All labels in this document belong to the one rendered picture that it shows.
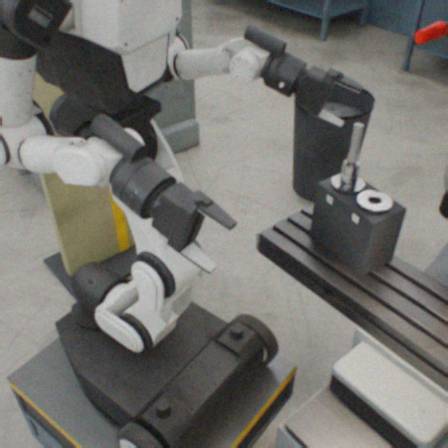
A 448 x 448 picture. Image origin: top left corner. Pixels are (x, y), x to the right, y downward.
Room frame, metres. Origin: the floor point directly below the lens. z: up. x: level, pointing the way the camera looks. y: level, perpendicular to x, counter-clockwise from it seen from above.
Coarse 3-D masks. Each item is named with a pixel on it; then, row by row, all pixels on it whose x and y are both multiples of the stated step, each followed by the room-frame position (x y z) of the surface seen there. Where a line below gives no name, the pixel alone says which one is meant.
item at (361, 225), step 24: (336, 192) 1.15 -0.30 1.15; (360, 192) 1.14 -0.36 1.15; (312, 216) 1.19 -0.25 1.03; (336, 216) 1.11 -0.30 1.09; (360, 216) 1.05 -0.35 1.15; (384, 216) 1.04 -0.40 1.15; (336, 240) 1.10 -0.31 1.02; (360, 240) 1.03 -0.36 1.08; (384, 240) 1.04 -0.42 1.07; (360, 264) 1.02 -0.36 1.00
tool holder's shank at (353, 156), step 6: (354, 126) 1.17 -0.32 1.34; (360, 126) 1.17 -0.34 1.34; (354, 132) 1.17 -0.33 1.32; (360, 132) 1.16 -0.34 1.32; (354, 138) 1.17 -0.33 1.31; (360, 138) 1.17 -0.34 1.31; (354, 144) 1.17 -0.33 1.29; (354, 150) 1.16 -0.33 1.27; (348, 156) 1.17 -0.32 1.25; (354, 156) 1.16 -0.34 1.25; (348, 162) 1.17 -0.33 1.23; (354, 162) 1.16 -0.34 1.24
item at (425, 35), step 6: (432, 24) 0.78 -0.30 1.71; (438, 24) 0.78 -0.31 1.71; (444, 24) 0.79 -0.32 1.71; (420, 30) 0.76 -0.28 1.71; (426, 30) 0.76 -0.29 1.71; (432, 30) 0.77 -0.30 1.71; (438, 30) 0.77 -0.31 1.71; (444, 30) 0.78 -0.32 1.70; (414, 36) 0.77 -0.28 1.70; (420, 36) 0.76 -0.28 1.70; (426, 36) 0.75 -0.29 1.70; (432, 36) 0.76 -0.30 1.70; (438, 36) 0.77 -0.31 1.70; (420, 42) 0.76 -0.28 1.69; (426, 42) 0.76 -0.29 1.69
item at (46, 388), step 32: (64, 352) 1.18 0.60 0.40; (32, 384) 1.05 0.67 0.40; (64, 384) 1.05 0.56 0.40; (256, 384) 1.05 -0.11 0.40; (288, 384) 1.10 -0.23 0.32; (32, 416) 1.03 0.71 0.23; (64, 416) 0.93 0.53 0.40; (96, 416) 0.93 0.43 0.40; (224, 416) 0.92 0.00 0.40; (256, 416) 0.93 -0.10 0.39
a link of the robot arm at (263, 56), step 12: (252, 36) 1.18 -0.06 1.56; (264, 36) 1.18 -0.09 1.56; (252, 48) 1.18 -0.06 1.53; (264, 48) 1.17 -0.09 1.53; (276, 48) 1.16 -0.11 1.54; (240, 60) 1.15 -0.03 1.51; (252, 60) 1.15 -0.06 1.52; (264, 60) 1.16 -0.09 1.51; (276, 60) 1.15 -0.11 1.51; (240, 72) 1.15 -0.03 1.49; (252, 72) 1.14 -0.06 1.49; (264, 72) 1.16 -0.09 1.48; (276, 72) 1.14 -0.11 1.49
